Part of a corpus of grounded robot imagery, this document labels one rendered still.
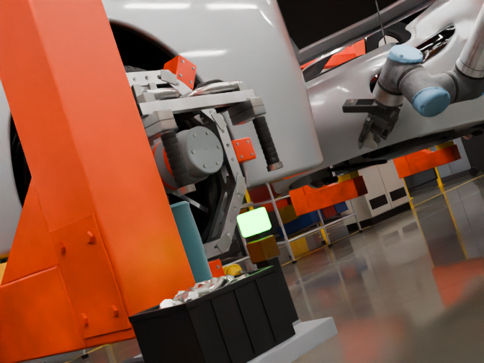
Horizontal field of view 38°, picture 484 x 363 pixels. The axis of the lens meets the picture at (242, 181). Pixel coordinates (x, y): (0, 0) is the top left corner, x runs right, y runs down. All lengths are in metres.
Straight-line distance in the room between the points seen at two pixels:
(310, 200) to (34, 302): 4.85
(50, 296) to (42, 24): 0.49
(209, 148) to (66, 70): 0.65
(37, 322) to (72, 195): 0.30
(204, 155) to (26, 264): 0.58
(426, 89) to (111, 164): 0.98
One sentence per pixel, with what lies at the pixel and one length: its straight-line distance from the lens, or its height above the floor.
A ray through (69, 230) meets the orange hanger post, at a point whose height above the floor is 0.73.
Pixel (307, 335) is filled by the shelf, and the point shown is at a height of 0.44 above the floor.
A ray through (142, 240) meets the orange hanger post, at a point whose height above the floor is 0.67.
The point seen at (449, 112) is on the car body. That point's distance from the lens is 4.18.
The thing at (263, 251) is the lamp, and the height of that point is 0.59.
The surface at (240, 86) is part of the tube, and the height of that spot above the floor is 0.99.
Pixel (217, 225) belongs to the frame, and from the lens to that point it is 2.02.
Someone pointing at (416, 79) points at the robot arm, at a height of 0.86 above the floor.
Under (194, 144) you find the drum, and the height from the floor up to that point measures 0.87.
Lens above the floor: 0.65
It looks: 3 degrees up
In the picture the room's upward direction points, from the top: 19 degrees counter-clockwise
